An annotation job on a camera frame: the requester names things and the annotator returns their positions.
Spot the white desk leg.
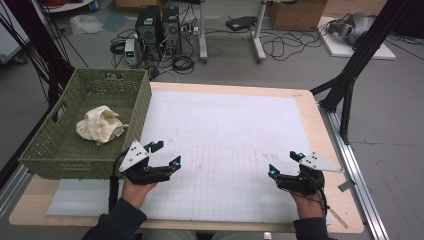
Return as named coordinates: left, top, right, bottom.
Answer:
left=252, top=0, right=268, bottom=63
left=198, top=0, right=209, bottom=64

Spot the clear plastic bag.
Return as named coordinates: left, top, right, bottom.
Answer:
left=69, top=14, right=105, bottom=36

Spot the person's left hand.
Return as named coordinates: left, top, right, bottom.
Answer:
left=121, top=178, right=158, bottom=210

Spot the left hand-held gripper cable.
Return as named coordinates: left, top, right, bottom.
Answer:
left=108, top=150, right=130, bottom=213

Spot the cream printed cloth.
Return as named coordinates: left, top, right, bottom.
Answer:
left=75, top=105, right=130, bottom=146

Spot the aluminium rail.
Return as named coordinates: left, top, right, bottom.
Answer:
left=0, top=164, right=33, bottom=218
left=319, top=106, right=390, bottom=240

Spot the large black computer tower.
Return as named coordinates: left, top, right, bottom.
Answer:
left=134, top=5, right=164, bottom=62

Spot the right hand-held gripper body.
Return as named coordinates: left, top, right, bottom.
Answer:
left=275, top=152, right=344, bottom=197

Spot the tangle of black floor cables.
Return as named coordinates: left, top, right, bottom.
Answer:
left=259, top=29, right=323, bottom=62

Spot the grey headset device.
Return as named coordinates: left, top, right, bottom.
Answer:
left=327, top=12, right=376, bottom=46

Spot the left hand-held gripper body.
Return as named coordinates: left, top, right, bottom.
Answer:
left=114, top=140, right=173, bottom=186

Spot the person's right hand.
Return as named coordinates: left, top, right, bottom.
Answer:
left=289, top=191, right=326, bottom=220

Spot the thin wooden stick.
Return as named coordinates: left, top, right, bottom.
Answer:
left=328, top=205, right=350, bottom=230

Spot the grey power supply box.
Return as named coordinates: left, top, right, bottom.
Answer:
left=124, top=38, right=139, bottom=66

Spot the slim black computer tower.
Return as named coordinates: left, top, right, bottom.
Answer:
left=162, top=6, right=183, bottom=56

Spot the black flat device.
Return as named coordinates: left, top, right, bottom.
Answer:
left=225, top=15, right=258, bottom=32

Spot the grey metal bracket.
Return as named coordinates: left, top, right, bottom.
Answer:
left=337, top=179, right=357, bottom=193

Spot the green woven basket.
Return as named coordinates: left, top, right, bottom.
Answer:
left=18, top=68, right=153, bottom=180

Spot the white grid mat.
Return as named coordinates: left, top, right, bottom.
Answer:
left=46, top=89, right=331, bottom=224

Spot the right hand-held gripper cable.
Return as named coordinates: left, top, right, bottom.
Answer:
left=308, top=176, right=331, bottom=218

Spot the white cabinet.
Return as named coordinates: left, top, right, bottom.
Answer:
left=0, top=0, right=31, bottom=65

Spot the coiled black cable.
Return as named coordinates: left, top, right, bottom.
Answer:
left=171, top=54, right=196, bottom=75

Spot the brown cardboard box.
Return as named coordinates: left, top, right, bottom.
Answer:
left=269, top=0, right=328, bottom=32

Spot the black metal frame stand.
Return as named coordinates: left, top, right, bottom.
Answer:
left=0, top=0, right=76, bottom=110
left=310, top=0, right=414, bottom=145

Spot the white floor board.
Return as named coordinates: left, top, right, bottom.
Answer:
left=318, top=16, right=397, bottom=61

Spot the hand-held gripper cable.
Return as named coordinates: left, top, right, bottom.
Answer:
left=108, top=150, right=130, bottom=213
left=308, top=176, right=331, bottom=218

